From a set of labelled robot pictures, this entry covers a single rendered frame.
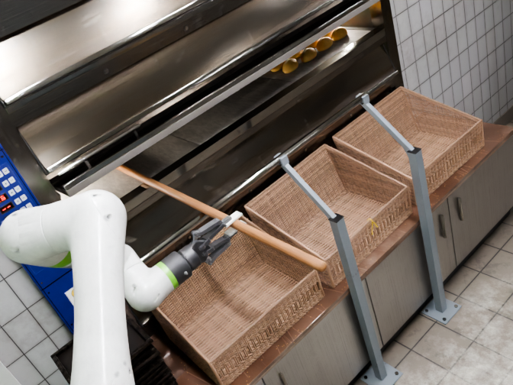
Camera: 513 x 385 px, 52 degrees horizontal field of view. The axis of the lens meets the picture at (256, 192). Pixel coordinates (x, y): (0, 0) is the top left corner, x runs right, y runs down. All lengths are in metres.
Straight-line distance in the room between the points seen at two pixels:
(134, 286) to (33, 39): 0.87
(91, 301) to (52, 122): 0.98
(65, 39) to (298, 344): 1.38
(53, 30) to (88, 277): 1.04
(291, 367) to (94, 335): 1.24
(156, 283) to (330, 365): 1.04
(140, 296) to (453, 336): 1.66
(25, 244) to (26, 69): 0.80
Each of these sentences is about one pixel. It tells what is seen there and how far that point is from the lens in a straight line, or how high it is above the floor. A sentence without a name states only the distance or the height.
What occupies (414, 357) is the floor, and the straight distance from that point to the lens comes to 2.69.
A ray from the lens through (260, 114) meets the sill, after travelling 2.36.
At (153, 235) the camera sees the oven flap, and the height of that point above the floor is 0.99.
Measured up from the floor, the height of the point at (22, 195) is 1.44.
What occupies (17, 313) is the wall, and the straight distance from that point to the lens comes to 2.10.
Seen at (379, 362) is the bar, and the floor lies 0.13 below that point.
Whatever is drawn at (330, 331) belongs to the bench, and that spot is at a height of 0.45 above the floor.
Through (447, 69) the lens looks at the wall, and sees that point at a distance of 3.43.
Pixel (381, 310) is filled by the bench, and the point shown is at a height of 0.31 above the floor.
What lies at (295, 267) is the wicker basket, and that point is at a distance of 2.23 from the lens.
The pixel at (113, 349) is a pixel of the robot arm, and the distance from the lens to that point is 1.05.
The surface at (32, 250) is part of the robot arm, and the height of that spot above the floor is 1.59.
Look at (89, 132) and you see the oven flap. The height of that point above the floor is 1.50.
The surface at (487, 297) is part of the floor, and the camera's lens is 2.90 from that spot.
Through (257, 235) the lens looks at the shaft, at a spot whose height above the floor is 1.20.
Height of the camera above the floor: 2.13
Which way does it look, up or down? 32 degrees down
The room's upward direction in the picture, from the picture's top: 21 degrees counter-clockwise
